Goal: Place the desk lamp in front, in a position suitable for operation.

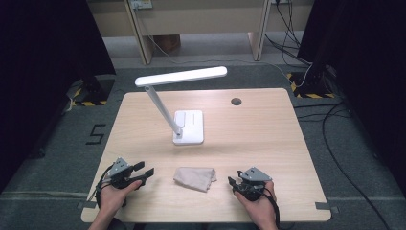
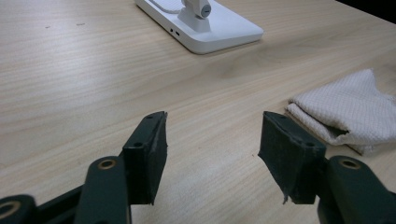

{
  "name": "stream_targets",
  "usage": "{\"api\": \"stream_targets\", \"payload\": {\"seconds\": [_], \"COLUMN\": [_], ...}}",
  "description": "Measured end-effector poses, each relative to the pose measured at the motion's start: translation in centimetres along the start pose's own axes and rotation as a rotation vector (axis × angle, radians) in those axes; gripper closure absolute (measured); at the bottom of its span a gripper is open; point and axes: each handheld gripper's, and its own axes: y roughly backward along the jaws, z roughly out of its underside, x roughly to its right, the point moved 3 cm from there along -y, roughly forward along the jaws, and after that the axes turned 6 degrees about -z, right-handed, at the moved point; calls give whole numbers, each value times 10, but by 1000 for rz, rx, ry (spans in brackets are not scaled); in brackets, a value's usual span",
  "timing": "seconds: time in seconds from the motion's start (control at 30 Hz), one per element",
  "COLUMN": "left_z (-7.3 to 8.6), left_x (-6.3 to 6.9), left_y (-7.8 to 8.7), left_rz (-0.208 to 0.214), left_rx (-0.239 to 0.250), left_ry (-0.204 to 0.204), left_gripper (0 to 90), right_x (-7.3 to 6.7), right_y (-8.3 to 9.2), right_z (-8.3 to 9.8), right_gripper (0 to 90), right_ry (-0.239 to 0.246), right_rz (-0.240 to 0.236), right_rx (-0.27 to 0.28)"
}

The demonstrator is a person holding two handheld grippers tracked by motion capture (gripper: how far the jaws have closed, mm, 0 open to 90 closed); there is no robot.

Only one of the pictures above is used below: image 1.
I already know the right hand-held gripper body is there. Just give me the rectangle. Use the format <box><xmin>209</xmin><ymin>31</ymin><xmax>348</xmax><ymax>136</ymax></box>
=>
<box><xmin>236</xmin><ymin>166</ymin><xmax>273</xmax><ymax>202</ymax></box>

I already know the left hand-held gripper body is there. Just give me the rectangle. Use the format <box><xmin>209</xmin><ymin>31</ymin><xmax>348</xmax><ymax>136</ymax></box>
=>
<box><xmin>106</xmin><ymin>157</ymin><xmax>142</xmax><ymax>190</ymax></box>

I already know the beige cloth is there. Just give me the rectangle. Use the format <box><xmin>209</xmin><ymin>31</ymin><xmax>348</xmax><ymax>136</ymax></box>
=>
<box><xmin>172</xmin><ymin>166</ymin><xmax>217</xmax><ymax>193</ymax></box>

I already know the white desk lamp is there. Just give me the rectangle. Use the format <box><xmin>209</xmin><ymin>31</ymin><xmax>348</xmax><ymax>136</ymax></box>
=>
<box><xmin>134</xmin><ymin>65</ymin><xmax>228</xmax><ymax>147</ymax></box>

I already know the person's left hand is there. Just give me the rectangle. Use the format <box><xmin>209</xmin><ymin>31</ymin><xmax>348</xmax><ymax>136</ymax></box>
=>
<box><xmin>100</xmin><ymin>180</ymin><xmax>143</xmax><ymax>219</ymax></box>

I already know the person's right hand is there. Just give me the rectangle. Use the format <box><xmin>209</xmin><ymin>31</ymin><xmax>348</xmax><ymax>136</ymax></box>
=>
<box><xmin>234</xmin><ymin>181</ymin><xmax>278</xmax><ymax>223</ymax></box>

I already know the grey tape piece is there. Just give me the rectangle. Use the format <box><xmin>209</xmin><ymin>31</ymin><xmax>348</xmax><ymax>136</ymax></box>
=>
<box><xmin>315</xmin><ymin>201</ymin><xmax>340</xmax><ymax>215</ymax></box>
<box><xmin>76</xmin><ymin>200</ymin><xmax>98</xmax><ymax>210</ymax></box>

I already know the black stand base striped tape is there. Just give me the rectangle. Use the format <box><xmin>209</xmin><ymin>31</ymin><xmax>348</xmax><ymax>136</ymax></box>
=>
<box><xmin>66</xmin><ymin>75</ymin><xmax>116</xmax><ymax>108</ymax></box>
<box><xmin>286</xmin><ymin>61</ymin><xmax>336</xmax><ymax>100</ymax></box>

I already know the brown cardboard box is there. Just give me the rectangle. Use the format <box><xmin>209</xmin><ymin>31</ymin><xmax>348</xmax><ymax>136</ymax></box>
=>
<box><xmin>152</xmin><ymin>34</ymin><xmax>182</xmax><ymax>54</ymax></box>

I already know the black curtain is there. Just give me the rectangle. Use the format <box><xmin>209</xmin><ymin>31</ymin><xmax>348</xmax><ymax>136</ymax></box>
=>
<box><xmin>0</xmin><ymin>0</ymin><xmax>117</xmax><ymax>193</ymax></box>
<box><xmin>296</xmin><ymin>0</ymin><xmax>406</xmax><ymax>196</ymax></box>

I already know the beige wooden desk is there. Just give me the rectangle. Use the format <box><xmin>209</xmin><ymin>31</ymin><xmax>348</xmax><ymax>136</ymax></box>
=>
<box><xmin>86</xmin><ymin>0</ymin><xmax>315</xmax><ymax>66</ymax></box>

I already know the left hand-held gripper black cable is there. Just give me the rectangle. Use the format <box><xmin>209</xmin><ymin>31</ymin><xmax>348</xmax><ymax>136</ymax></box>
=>
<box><xmin>94</xmin><ymin>164</ymin><xmax>115</xmax><ymax>209</ymax></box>

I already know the hand-held gripper black cable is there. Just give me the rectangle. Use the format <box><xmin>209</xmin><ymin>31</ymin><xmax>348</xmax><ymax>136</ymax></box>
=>
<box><xmin>94</xmin><ymin>164</ymin><xmax>115</xmax><ymax>209</ymax></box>
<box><xmin>262</xmin><ymin>187</ymin><xmax>282</xmax><ymax>230</ymax></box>

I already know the right hand-held gripper black cable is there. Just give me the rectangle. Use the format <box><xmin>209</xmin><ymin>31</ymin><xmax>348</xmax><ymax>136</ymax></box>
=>
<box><xmin>262</xmin><ymin>187</ymin><xmax>282</xmax><ymax>230</ymax></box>

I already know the long black floor cable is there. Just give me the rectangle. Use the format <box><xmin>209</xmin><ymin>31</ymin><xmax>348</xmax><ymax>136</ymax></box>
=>
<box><xmin>321</xmin><ymin>102</ymin><xmax>392</xmax><ymax>230</ymax></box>

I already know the white floor cable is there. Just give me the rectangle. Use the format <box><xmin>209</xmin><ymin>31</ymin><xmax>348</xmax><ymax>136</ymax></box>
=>
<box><xmin>137</xmin><ymin>8</ymin><xmax>314</xmax><ymax>89</ymax></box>

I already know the bundle of black cables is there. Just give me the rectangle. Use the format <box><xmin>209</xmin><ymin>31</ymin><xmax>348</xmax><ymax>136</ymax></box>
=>
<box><xmin>264</xmin><ymin>0</ymin><xmax>312</xmax><ymax>66</ymax></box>

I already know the white wall socket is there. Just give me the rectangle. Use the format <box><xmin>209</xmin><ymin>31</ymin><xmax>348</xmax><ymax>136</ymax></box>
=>
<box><xmin>128</xmin><ymin>0</ymin><xmax>153</xmax><ymax>10</ymax></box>

